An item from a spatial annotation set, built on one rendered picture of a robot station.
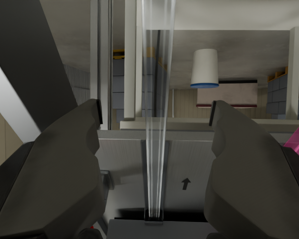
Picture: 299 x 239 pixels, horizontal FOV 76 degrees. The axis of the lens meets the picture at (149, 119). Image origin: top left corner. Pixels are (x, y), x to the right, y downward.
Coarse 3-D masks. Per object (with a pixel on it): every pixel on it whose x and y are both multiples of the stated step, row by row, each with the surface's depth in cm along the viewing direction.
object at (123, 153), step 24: (120, 144) 16; (144, 144) 16; (168, 144) 15; (192, 144) 16; (120, 168) 19; (144, 168) 18; (168, 168) 19; (192, 168) 18; (120, 192) 23; (144, 192) 22; (168, 192) 22; (192, 192) 22; (120, 216) 29; (168, 216) 28; (192, 216) 28
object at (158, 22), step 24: (144, 0) 8; (168, 0) 8; (144, 24) 8; (168, 24) 8; (144, 48) 9; (168, 48) 9; (144, 72) 10; (168, 72) 10; (144, 96) 11; (168, 96) 11
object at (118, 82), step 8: (120, 56) 309; (120, 64) 310; (120, 72) 311; (120, 80) 312; (112, 88) 315; (120, 88) 312; (112, 96) 316; (120, 96) 312; (112, 104) 317; (120, 104) 313; (144, 104) 302; (120, 112) 359; (144, 112) 302; (120, 120) 360
